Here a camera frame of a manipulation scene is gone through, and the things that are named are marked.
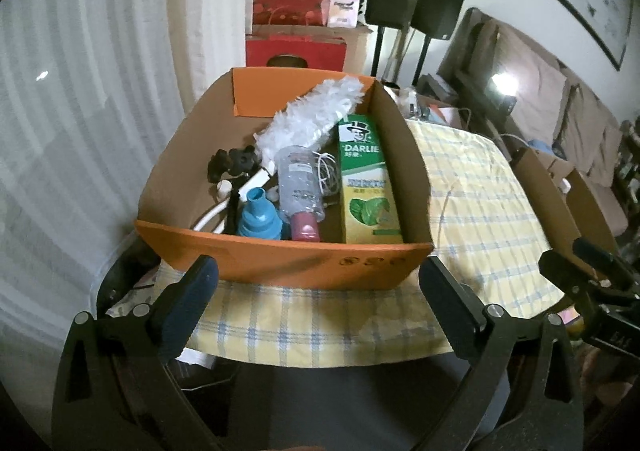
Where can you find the clear bottle with pink cap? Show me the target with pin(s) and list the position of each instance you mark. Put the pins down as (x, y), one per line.
(300, 186)

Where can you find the large brown cardboard box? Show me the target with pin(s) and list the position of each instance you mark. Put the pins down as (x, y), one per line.
(357, 51)

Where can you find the small black star knob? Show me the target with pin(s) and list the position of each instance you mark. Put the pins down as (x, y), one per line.
(220, 163)

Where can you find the yellow plaid tablecloth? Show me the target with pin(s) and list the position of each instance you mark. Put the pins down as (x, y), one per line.
(475, 191)

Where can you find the pink tissue pack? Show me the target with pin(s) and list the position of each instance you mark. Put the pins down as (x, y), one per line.
(345, 3)

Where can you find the sofa with brown cover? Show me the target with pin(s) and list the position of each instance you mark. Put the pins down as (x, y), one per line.
(545, 91)

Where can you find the black power bank light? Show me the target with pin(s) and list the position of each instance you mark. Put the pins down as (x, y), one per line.
(507, 103)

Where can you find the light blue round object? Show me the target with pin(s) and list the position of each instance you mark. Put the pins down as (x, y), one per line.
(537, 145)

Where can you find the blue plastic item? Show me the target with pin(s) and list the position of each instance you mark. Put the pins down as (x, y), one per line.
(257, 221)

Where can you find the large black star knob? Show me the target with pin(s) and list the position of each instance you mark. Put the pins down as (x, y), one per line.
(246, 160)

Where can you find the red chocolate gift box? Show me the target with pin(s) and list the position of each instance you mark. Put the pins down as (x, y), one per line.
(295, 51)

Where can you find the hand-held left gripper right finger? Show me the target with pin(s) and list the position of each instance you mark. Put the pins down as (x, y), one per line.
(440, 306)

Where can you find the green toothpaste box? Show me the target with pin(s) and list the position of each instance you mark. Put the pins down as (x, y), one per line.
(365, 181)

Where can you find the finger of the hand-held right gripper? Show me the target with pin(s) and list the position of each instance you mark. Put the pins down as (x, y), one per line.
(602, 255)
(565, 271)

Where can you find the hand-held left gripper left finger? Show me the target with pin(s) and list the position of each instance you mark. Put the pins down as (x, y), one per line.
(185, 311)

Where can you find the white fluffy duster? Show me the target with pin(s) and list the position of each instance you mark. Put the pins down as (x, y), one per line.
(310, 116)

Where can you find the orange cardboard box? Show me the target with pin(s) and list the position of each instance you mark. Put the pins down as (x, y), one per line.
(300, 266)

